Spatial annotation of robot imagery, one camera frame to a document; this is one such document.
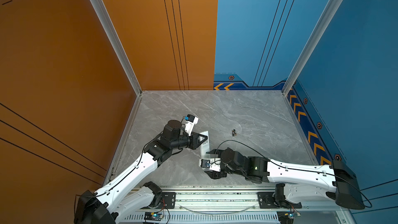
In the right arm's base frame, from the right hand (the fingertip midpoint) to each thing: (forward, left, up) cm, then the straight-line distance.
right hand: (206, 160), depth 72 cm
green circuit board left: (-20, +24, -15) cm, 35 cm away
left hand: (+8, -1, +6) cm, 11 cm away
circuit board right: (-20, -37, -17) cm, 46 cm away
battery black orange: (+23, -17, -14) cm, 32 cm away
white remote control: (+4, 0, +4) cm, 6 cm away
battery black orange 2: (+22, -19, -14) cm, 32 cm away
